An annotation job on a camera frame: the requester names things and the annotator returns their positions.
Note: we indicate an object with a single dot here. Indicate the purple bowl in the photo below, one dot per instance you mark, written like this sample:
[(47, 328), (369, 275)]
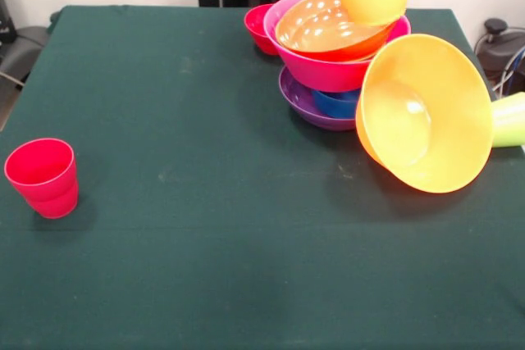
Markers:
[(299, 104)]

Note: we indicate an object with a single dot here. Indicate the large orange bowl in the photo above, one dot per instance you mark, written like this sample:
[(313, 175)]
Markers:
[(451, 100)]

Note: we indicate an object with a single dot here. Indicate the large pink bowl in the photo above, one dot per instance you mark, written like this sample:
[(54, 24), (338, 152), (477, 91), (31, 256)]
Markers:
[(320, 75)]

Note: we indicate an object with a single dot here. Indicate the small red-pink bowl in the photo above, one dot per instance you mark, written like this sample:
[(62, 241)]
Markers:
[(256, 30)]

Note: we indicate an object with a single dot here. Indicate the black device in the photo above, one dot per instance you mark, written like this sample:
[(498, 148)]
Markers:
[(6, 18)]

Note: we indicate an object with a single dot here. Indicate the lime green cup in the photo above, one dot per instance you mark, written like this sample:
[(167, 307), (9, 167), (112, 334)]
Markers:
[(508, 124)]

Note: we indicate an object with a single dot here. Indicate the red-pink cup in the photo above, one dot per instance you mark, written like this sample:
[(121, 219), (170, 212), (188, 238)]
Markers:
[(45, 186)]

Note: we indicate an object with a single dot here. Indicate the dark green tablecloth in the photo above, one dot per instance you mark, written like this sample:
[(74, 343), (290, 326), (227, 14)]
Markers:
[(164, 264)]

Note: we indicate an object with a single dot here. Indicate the small blue bowl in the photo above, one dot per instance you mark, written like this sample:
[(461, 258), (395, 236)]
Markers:
[(336, 106)]

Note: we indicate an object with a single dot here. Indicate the red-orange bowl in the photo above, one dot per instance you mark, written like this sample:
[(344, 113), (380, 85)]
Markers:
[(324, 38)]

